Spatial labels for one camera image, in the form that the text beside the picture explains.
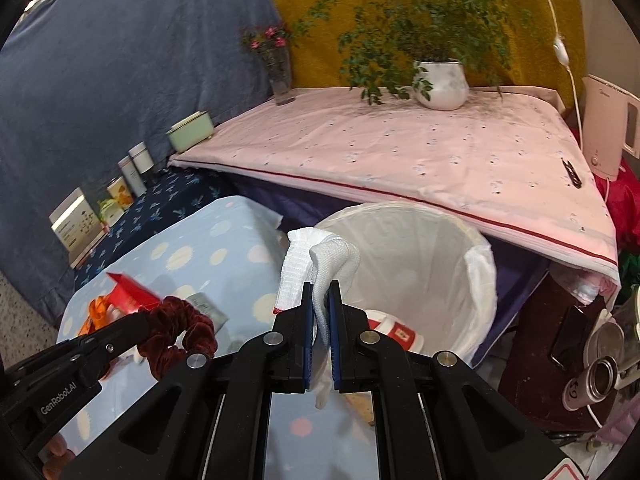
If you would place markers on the short white canister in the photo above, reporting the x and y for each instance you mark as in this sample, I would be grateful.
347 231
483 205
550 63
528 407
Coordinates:
141 157

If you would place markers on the red packet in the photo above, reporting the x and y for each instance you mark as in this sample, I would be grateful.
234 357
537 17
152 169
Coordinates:
130 292

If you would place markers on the dark red velvet scrunchie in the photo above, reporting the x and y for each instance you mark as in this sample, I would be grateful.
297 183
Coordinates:
175 310

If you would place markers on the white card box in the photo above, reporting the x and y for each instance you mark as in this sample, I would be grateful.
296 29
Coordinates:
75 225

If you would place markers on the white plastic bin liner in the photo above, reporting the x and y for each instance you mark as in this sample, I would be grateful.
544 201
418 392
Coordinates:
480 270

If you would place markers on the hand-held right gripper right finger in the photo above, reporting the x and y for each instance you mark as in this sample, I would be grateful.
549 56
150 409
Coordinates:
335 345

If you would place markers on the person's left hand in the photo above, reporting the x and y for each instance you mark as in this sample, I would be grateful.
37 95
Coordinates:
56 452

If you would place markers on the pink printed sheet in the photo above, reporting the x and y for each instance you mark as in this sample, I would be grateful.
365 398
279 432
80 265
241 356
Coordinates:
375 150

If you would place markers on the orange wrapper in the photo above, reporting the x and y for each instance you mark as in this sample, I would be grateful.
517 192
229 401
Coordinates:
97 310

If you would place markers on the dark purple cloth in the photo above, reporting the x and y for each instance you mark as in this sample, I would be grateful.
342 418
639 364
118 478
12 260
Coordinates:
300 205

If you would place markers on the green plant in white pot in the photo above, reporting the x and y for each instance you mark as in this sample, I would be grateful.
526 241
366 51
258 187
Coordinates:
442 85

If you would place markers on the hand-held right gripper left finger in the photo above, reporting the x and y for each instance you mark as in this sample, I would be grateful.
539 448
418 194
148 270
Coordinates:
308 345

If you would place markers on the red cloth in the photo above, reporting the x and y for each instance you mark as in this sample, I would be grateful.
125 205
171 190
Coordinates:
625 195

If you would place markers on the black clip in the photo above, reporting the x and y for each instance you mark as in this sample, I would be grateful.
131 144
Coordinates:
570 170

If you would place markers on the glass vase with pink flowers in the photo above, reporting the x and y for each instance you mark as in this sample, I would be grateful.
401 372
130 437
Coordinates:
281 80

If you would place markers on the white trash bin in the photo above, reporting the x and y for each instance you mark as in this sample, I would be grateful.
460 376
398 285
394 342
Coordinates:
400 260

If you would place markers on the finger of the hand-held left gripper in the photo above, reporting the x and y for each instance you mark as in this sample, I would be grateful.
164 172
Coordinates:
110 337

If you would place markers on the dark brown wooden table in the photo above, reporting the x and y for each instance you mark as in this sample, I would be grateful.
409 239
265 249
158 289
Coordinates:
530 360

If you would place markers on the tall white canister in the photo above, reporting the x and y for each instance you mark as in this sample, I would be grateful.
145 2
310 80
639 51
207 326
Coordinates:
129 175

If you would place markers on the green and white packet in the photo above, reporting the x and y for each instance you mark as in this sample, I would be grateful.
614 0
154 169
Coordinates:
110 210

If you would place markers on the navy leaf-print cloth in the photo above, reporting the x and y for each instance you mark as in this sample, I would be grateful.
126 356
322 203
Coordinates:
165 200

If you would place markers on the pale green box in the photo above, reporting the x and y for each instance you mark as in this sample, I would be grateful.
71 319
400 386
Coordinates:
192 130

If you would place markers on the mustard yellow backdrop cloth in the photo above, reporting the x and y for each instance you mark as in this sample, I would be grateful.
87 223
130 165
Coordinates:
310 60

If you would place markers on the red and white carton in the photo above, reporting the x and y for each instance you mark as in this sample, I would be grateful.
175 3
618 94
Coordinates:
400 335

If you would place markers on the grey foil packet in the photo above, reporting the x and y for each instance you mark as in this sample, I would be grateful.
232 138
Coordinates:
205 307

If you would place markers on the black phone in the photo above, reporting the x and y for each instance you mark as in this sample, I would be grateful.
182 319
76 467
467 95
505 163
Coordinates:
570 335

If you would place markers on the light blue planet-print tablecloth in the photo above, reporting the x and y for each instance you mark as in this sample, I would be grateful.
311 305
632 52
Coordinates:
200 250

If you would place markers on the white cloth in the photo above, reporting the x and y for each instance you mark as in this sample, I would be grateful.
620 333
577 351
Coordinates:
300 260

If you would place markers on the blue-grey backdrop cloth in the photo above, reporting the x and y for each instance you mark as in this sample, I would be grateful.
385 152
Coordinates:
125 60

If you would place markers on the pink electric kettle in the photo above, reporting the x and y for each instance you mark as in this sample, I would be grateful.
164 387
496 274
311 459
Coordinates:
607 120

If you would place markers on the glass lid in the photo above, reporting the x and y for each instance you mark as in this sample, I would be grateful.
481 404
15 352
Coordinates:
607 340

